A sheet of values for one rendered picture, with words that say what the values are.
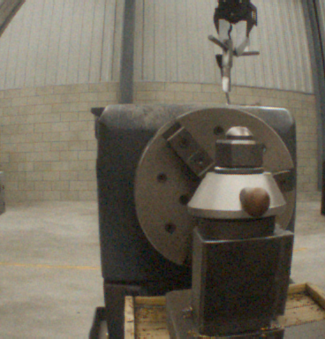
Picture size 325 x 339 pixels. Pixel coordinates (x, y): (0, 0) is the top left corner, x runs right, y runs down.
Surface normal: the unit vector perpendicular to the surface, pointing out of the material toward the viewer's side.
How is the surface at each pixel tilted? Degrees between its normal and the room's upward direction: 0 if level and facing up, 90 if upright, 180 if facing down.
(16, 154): 90
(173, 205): 90
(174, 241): 90
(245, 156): 90
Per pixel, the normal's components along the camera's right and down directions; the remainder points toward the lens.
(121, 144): 0.05, 0.05
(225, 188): -0.43, -0.46
